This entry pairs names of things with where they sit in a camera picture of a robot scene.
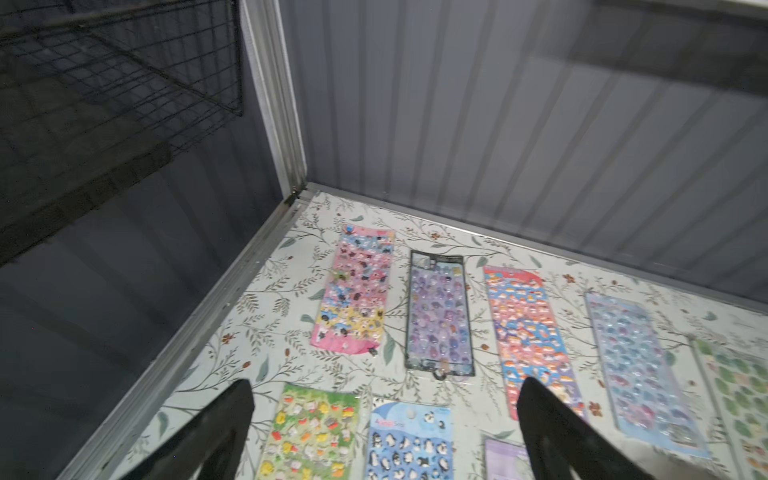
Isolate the green dinosaur sticker sheet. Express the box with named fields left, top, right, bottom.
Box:
left=691, top=337, right=767, bottom=479

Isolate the purple sticker sheet black border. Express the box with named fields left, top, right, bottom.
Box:
left=405, top=250, right=475, bottom=380

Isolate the green yellow animal sticker sheet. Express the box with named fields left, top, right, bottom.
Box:
left=255, top=384, right=361, bottom=480

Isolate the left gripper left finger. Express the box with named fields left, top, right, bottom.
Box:
left=124, top=379, right=254, bottom=479

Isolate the pink cat sticker sheet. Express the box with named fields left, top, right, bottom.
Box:
left=311, top=224, right=395, bottom=355

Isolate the lilac sweets sticker sheet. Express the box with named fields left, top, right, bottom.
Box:
left=484, top=438, right=534, bottom=480

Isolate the blue penguin sticker sheet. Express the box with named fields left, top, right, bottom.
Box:
left=363, top=401, right=454, bottom=480

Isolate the pale blue jewel sticker sheet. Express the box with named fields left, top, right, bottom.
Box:
left=585, top=292, right=711, bottom=459

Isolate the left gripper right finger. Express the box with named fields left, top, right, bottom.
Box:
left=516, top=377, right=651, bottom=480

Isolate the black wire basket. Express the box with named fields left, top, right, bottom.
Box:
left=1, top=1, right=244, bottom=262

